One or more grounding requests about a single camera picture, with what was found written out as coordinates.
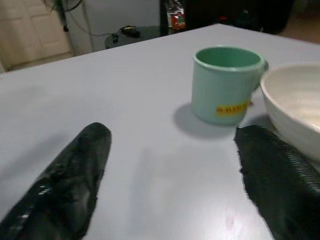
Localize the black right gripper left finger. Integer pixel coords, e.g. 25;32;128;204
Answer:
0;122;112;240

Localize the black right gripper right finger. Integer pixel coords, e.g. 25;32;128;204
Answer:
233;124;320;240

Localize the white ceramic bowl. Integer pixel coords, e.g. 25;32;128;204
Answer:
259;63;320;163

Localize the mint green plastic mug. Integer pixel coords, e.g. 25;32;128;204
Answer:
191;45;269;127

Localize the cream panelled door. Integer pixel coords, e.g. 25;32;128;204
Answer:
0;0;73;72

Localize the round dark side table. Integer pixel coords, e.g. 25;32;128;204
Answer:
104;25;165;50

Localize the black and yellow device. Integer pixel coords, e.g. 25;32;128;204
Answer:
118;25;141;38

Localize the black floor stand pole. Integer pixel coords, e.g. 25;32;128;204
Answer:
51;0;70;33

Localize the red patterned snack bag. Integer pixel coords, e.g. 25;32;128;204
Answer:
166;0;187;31

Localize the thin grey cable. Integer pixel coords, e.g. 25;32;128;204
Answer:
65;9;113;37

